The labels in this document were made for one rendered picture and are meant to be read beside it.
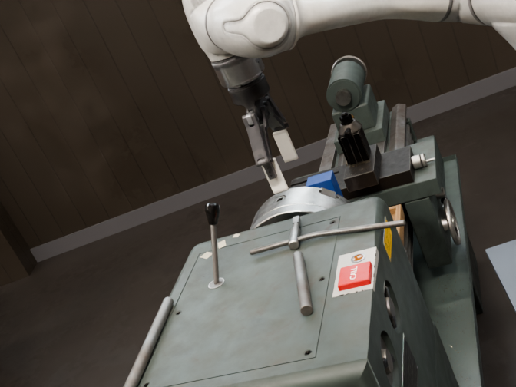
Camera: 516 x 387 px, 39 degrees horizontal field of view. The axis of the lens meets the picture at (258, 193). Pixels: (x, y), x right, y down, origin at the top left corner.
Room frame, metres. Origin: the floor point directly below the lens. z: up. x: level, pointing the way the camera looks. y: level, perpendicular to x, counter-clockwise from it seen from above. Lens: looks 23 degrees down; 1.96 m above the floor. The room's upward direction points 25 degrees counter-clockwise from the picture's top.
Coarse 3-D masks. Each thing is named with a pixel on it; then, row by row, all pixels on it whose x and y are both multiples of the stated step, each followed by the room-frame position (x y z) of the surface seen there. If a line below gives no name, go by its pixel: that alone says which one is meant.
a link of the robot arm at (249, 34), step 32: (224, 0) 1.19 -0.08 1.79; (256, 0) 1.12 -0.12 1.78; (288, 0) 1.17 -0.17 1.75; (320, 0) 1.22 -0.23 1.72; (352, 0) 1.27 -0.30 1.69; (384, 0) 1.36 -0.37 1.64; (416, 0) 1.39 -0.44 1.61; (448, 0) 1.40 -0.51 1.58; (224, 32) 1.16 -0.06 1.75; (256, 32) 1.10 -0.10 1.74; (288, 32) 1.12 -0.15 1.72
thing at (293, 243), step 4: (296, 216) 1.44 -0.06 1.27; (296, 220) 1.42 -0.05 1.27; (300, 220) 1.43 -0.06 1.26; (296, 224) 1.40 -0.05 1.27; (292, 228) 1.38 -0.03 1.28; (296, 228) 1.38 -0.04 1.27; (292, 232) 1.37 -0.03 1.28; (296, 232) 1.36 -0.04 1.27; (300, 232) 1.38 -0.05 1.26; (292, 236) 1.35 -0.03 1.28; (296, 236) 1.35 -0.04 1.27; (292, 240) 1.33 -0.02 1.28; (296, 240) 1.33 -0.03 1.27; (292, 244) 1.33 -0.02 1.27; (296, 244) 1.33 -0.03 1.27; (292, 248) 1.33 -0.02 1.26; (296, 248) 1.33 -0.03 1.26
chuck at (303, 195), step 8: (288, 192) 1.66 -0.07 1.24; (296, 192) 1.64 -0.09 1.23; (304, 192) 1.63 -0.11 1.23; (312, 192) 1.63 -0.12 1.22; (320, 192) 1.64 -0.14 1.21; (272, 200) 1.66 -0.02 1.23; (288, 200) 1.61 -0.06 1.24; (296, 200) 1.60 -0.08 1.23; (304, 200) 1.59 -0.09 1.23; (312, 200) 1.59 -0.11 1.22; (320, 200) 1.59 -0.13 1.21; (328, 200) 1.59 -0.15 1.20; (336, 200) 1.60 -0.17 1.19; (344, 200) 1.62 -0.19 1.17; (264, 208) 1.66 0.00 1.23; (272, 208) 1.62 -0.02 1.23; (328, 208) 1.56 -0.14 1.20; (256, 216) 1.67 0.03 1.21
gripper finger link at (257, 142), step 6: (252, 114) 1.28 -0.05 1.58; (246, 120) 1.28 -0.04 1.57; (258, 120) 1.28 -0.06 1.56; (246, 126) 1.28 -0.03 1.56; (252, 126) 1.28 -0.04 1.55; (258, 126) 1.27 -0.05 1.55; (252, 132) 1.27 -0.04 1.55; (258, 132) 1.27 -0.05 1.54; (252, 138) 1.27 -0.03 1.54; (258, 138) 1.26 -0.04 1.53; (252, 144) 1.27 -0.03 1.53; (258, 144) 1.26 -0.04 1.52; (264, 144) 1.26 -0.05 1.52; (258, 150) 1.26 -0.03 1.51; (264, 150) 1.25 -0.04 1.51; (258, 156) 1.25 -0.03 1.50; (264, 156) 1.25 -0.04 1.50; (264, 162) 1.24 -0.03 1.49
